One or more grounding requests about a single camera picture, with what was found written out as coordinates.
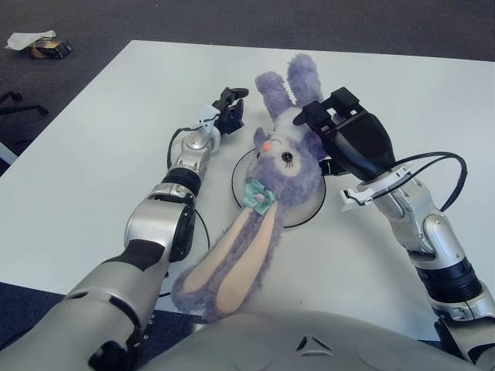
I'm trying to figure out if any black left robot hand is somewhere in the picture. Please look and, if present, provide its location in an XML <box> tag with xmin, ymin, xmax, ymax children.
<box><xmin>211</xmin><ymin>87</ymin><xmax>251</xmax><ymax>135</ymax></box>

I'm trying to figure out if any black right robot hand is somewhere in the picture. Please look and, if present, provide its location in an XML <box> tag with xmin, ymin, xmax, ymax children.
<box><xmin>292</xmin><ymin>87</ymin><xmax>396</xmax><ymax>182</ymax></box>

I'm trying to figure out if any purple plush bunny doll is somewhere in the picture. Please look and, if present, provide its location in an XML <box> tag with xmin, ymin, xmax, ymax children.
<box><xmin>171</xmin><ymin>53</ymin><xmax>329</xmax><ymax>324</ymax></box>

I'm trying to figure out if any white plate with black rim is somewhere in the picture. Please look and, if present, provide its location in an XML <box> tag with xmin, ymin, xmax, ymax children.
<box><xmin>231</xmin><ymin>148</ymin><xmax>327</xmax><ymax>229</ymax></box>

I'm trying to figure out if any black office chair base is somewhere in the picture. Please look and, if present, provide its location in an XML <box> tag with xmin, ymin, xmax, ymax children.
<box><xmin>0</xmin><ymin>90</ymin><xmax>50</xmax><ymax>117</ymax></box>

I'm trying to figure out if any grey robot torso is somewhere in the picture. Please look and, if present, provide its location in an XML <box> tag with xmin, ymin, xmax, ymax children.
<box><xmin>142</xmin><ymin>308</ymin><xmax>484</xmax><ymax>371</ymax></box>

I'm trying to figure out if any crumpled white paper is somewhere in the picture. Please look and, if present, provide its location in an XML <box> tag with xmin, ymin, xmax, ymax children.
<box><xmin>4</xmin><ymin>29</ymin><xmax>57</xmax><ymax>50</ymax></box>

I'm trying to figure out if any white desk edge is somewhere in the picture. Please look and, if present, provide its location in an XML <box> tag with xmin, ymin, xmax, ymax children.
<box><xmin>0</xmin><ymin>139</ymin><xmax>19</xmax><ymax>165</ymax></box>

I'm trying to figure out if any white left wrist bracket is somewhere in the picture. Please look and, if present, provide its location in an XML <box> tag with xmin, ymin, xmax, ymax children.
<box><xmin>197</xmin><ymin>104</ymin><xmax>221</xmax><ymax>144</ymax></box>

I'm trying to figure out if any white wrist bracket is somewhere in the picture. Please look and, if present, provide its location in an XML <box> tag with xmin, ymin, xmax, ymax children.
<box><xmin>339</xmin><ymin>164</ymin><xmax>417</xmax><ymax>212</ymax></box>
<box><xmin>197</xmin><ymin>104</ymin><xmax>221</xmax><ymax>144</ymax></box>

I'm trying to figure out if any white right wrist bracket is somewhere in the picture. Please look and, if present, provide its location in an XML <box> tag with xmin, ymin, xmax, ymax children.
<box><xmin>339</xmin><ymin>164</ymin><xmax>417</xmax><ymax>212</ymax></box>

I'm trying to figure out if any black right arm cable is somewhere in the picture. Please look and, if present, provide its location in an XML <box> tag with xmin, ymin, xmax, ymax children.
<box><xmin>370</xmin><ymin>151</ymin><xmax>468</xmax><ymax>212</ymax></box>

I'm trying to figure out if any metal table bracket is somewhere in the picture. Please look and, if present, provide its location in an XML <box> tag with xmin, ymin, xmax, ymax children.
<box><xmin>141</xmin><ymin>308</ymin><xmax>158</xmax><ymax>343</ymax></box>

